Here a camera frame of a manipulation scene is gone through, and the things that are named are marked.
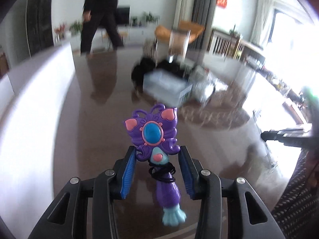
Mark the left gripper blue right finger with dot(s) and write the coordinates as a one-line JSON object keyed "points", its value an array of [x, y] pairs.
{"points": [[248, 216]]}

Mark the green potted plant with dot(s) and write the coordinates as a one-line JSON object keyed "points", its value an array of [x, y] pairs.
{"points": [[76, 27]]}

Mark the black glass cabinet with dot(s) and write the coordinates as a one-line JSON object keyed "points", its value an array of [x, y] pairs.
{"points": [[38, 25]]}

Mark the clear tall canister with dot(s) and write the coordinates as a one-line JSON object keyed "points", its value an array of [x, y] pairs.
{"points": [[178, 44]]}

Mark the purple butterfly toy wand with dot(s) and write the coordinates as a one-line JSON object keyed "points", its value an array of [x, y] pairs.
{"points": [[154, 134]]}

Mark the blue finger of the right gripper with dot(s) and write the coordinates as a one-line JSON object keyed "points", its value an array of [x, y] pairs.
{"points": [[293, 137]]}

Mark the wooden dining chair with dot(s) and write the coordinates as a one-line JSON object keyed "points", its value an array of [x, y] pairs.
{"points": [[225, 44]]}

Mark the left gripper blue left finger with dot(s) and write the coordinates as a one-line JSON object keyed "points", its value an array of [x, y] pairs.
{"points": [[66, 216]]}

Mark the orange lounge chair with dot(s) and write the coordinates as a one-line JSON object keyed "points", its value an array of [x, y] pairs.
{"points": [[184, 27]]}

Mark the clear plastic storage box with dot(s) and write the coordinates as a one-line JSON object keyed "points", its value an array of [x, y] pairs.
{"points": [[166, 88]]}

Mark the black television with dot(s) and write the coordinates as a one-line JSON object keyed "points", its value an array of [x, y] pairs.
{"points": [[122, 15]]}

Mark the red flower vase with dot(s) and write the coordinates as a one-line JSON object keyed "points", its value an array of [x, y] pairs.
{"points": [[59, 31]]}

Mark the person in black clothes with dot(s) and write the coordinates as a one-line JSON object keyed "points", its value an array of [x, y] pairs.
{"points": [[99, 13]]}

